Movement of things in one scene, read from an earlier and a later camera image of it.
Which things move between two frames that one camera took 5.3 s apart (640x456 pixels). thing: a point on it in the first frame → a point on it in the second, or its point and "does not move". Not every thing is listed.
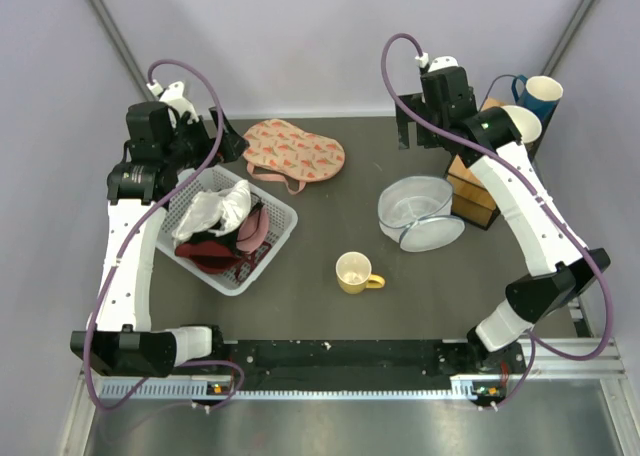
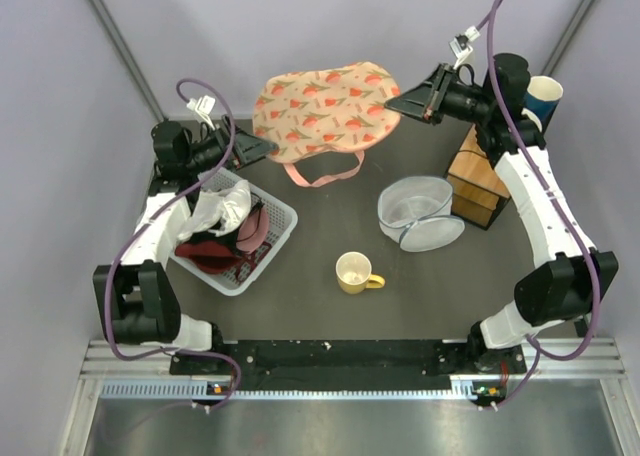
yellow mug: (354, 274) does not move
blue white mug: (539, 95) does not move
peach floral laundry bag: (280, 151) → (334, 108)
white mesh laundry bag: (416, 212) does not move
